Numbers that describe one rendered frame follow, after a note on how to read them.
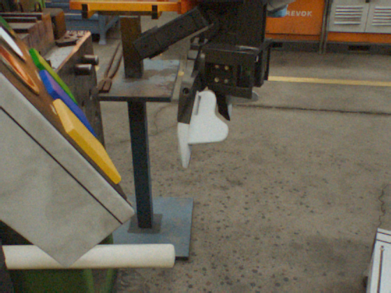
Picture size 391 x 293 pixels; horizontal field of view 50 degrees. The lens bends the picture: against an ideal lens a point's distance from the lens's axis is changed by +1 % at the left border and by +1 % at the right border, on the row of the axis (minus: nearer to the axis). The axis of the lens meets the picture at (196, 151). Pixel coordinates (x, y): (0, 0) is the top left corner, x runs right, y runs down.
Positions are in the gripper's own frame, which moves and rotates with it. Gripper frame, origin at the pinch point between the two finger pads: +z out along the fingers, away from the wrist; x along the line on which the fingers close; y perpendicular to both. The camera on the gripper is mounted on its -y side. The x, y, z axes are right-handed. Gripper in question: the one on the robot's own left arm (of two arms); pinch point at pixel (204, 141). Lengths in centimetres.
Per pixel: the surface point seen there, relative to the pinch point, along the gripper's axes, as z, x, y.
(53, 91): -10.6, -14.5, -10.9
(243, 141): 93, 171, -47
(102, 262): 30.9, 0.7, -20.9
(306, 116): 93, 224, -19
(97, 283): 78, 30, -50
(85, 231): -2.3, -23.6, -1.2
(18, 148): -11.5, -26.5, -3.6
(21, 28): -6, 21, -51
